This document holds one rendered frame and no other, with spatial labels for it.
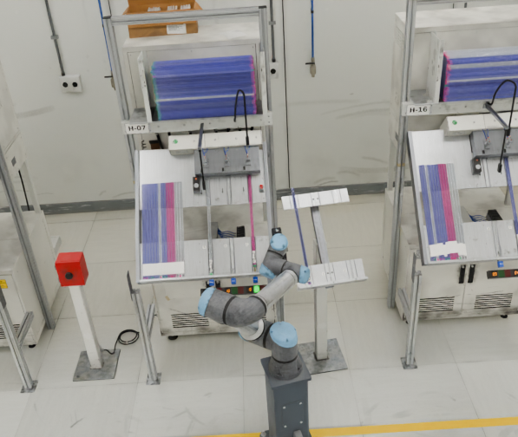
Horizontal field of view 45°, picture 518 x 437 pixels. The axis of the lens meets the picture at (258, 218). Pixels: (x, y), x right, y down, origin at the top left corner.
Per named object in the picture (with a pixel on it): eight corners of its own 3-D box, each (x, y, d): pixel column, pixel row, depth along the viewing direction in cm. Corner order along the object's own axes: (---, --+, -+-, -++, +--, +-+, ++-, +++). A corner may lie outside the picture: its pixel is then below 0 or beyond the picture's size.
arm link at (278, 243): (266, 247, 270) (274, 229, 272) (266, 252, 280) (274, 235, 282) (283, 253, 269) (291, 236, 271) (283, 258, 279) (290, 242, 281)
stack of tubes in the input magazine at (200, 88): (257, 114, 316) (254, 61, 302) (157, 120, 317) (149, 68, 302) (257, 105, 327) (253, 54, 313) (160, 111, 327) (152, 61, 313)
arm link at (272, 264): (277, 277, 265) (286, 254, 268) (254, 270, 270) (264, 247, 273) (283, 283, 272) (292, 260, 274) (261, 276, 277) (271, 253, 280)
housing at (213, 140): (263, 153, 337) (262, 144, 324) (172, 159, 338) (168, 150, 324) (262, 140, 339) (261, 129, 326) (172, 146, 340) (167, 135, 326)
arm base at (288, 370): (306, 375, 277) (306, 359, 271) (274, 383, 274) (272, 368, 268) (296, 352, 289) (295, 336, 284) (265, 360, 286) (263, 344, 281)
